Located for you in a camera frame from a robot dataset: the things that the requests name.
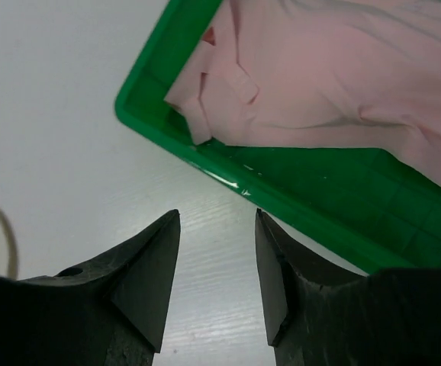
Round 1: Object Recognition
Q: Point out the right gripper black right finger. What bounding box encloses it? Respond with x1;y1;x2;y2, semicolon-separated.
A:
255;211;441;365

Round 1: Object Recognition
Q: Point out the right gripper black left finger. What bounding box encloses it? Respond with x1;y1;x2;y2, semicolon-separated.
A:
0;210;181;365

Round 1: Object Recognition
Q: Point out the pink bra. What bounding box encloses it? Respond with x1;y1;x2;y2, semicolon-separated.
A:
165;1;441;187

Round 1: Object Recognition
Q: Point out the green plastic tray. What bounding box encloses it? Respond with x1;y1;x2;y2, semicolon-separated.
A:
115;1;441;272

